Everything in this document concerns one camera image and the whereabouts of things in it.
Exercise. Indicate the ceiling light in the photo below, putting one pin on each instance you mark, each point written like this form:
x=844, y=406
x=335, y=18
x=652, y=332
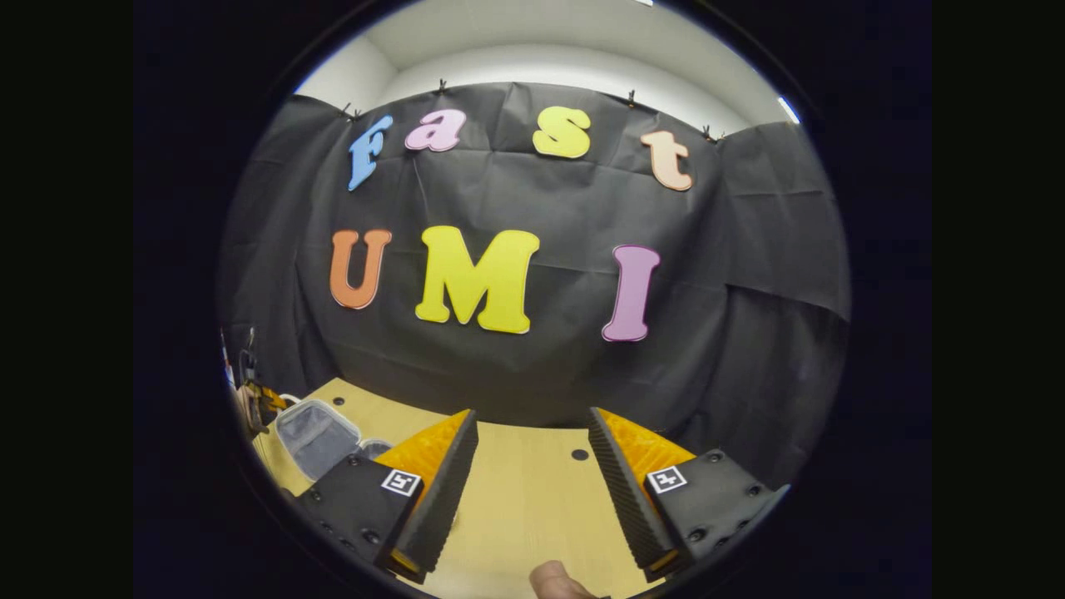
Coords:
x=789, y=109

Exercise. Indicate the black backdrop cloth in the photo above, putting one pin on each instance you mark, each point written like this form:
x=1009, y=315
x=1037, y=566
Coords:
x=541, y=383

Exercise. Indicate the white suitcase grey lining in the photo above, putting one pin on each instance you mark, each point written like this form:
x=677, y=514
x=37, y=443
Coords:
x=320, y=437

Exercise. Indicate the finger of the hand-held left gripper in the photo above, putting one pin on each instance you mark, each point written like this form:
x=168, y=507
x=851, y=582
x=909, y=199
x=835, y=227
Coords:
x=273, y=399

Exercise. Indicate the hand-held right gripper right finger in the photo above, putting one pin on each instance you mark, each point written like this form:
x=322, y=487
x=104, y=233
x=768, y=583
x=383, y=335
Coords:
x=624, y=499

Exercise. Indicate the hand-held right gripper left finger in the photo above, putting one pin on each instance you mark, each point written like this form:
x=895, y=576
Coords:
x=441, y=507

